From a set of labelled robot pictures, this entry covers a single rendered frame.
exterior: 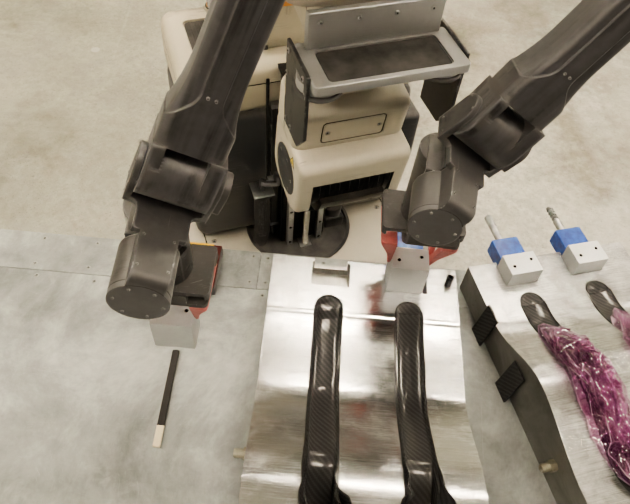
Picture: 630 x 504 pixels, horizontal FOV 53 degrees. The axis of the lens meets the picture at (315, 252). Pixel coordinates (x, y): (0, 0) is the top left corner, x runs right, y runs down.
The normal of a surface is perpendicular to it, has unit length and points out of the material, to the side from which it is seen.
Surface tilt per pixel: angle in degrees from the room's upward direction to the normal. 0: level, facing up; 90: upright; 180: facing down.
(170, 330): 91
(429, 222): 89
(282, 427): 28
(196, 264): 1
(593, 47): 76
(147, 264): 24
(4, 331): 0
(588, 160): 0
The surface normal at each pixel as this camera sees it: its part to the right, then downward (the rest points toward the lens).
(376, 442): 0.09, -0.91
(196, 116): 0.11, 0.62
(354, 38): 0.31, 0.77
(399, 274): -0.07, 0.79
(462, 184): 0.58, -0.36
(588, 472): 0.10, -0.47
